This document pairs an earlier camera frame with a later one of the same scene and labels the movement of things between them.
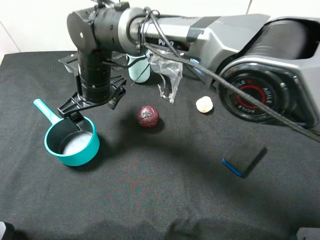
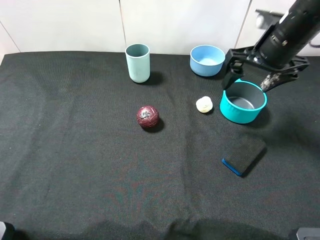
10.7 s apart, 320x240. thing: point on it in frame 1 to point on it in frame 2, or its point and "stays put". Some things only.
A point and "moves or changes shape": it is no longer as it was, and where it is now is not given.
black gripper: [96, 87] to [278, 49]
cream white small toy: [204, 104] stays put
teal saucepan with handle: [73, 146] moves or changes shape
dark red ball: [148, 116] stays put
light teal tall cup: [139, 67] stays put
